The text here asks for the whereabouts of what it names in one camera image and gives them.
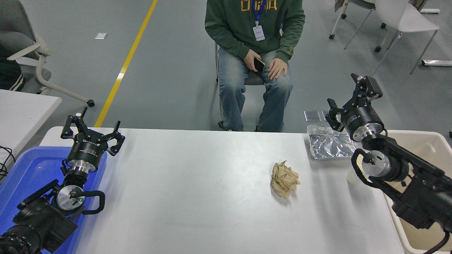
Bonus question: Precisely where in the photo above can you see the blue plastic tray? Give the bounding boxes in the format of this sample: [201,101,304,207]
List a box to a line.
[0,146,108,254]

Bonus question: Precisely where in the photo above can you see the person's right hand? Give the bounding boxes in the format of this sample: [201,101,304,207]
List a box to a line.
[243,49,262,73]

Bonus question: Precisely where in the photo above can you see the chair with black castors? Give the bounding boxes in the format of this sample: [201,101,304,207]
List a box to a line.
[328,0,387,53]

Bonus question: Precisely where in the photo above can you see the large pale plastic bin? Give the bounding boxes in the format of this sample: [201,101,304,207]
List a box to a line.
[382,130,452,254]

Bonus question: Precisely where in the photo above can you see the grey office chair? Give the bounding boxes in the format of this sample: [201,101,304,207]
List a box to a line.
[0,0,96,107]

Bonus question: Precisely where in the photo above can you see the tan paper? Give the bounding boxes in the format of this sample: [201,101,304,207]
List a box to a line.
[271,161,301,199]

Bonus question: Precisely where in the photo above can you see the white side table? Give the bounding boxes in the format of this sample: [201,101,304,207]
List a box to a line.
[0,89,62,166]

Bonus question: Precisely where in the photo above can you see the person's left hand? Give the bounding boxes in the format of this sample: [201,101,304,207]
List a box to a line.
[267,58,289,80]

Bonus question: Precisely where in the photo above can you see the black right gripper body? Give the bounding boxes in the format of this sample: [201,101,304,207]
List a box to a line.
[341,105,384,134]

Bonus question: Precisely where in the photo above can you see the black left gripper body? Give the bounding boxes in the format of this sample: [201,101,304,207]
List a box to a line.
[66,134,108,166]

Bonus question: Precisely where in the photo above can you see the cream paper cup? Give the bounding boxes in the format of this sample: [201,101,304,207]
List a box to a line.
[346,152,369,186]

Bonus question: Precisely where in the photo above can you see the person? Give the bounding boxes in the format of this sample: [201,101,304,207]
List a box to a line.
[204,0,306,133]
[0,46,25,92]

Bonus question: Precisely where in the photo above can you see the silver foil tray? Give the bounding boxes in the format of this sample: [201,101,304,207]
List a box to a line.
[306,124,364,160]

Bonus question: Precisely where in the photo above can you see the white plastic chair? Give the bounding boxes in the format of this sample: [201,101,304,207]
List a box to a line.
[344,0,440,76]

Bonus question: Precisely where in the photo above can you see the black cable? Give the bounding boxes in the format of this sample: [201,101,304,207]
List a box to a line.
[0,146,16,184]

